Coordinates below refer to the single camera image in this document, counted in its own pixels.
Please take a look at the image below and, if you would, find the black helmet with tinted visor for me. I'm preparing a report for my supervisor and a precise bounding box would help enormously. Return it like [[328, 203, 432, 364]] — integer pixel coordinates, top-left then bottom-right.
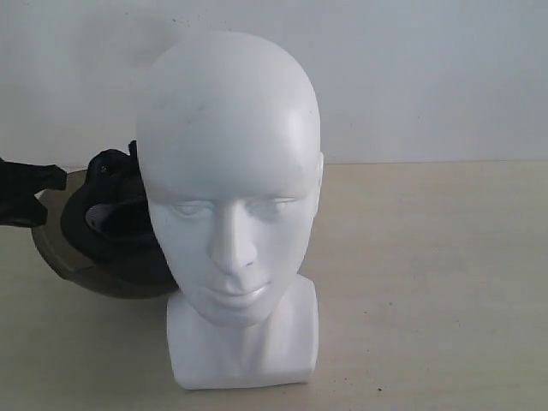
[[31, 141, 178, 299]]

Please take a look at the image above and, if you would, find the white mannequin head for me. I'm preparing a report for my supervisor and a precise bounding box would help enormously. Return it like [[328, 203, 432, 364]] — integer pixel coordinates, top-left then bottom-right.
[[136, 32, 324, 390]]

